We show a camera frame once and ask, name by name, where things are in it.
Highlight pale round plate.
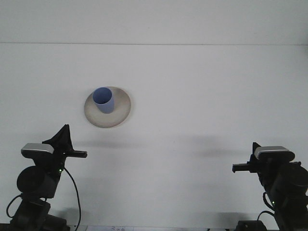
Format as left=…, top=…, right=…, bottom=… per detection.
left=83, top=86, right=132, bottom=128

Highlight pale blue cup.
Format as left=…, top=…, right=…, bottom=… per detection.
left=92, top=87, right=115, bottom=115

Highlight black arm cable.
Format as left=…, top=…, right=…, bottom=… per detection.
left=256, top=192, right=275, bottom=222
left=62, top=167, right=82, bottom=229

